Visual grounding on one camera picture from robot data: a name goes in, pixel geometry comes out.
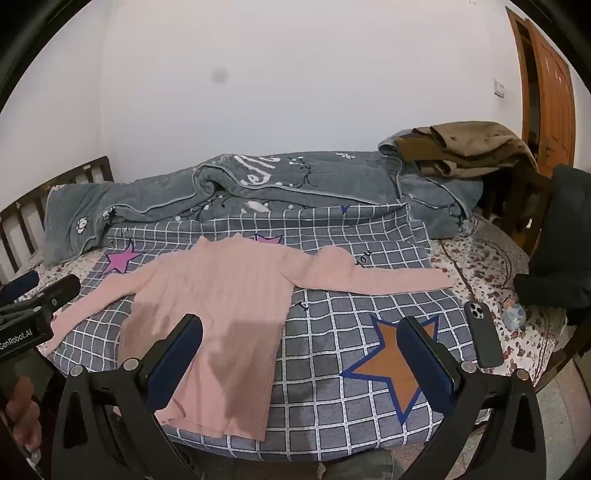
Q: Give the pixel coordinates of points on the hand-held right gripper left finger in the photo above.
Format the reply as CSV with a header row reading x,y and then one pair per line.
x,y
178,364

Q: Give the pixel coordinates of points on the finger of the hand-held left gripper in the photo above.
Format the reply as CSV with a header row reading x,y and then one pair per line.
x,y
62,290
21,282

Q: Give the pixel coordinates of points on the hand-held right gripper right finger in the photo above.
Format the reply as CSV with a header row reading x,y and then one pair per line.
x,y
425,365

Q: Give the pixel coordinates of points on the pink ribbed sweater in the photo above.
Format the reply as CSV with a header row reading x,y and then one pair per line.
x,y
221,314

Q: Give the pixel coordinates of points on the brown clothes pile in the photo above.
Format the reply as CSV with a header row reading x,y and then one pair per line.
x,y
471,143

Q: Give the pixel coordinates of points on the person's left hand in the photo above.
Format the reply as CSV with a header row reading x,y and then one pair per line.
x,y
21,415

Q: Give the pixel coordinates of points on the dark wooden headboard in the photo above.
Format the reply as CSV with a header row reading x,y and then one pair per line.
x,y
14,221

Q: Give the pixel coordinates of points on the black smartphone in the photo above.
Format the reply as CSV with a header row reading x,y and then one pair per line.
x,y
482,332

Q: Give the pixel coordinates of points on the grey checked star blanket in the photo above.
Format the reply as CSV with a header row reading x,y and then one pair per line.
x,y
323,360

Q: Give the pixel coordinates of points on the floral bed sheet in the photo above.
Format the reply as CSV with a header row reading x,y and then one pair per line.
x,y
480,263

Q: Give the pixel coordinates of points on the wooden chair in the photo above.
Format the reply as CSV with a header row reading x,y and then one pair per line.
x,y
512,194

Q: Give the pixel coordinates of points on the dark jacket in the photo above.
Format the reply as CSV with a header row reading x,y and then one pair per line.
x,y
568,230

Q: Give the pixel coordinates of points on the grey printed quilt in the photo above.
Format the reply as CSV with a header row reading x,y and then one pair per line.
x,y
323,180

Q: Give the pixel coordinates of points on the wooden door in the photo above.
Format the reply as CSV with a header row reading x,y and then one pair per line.
x,y
554,92

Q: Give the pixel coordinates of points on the white wall switch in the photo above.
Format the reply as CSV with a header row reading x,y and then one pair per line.
x,y
499,88

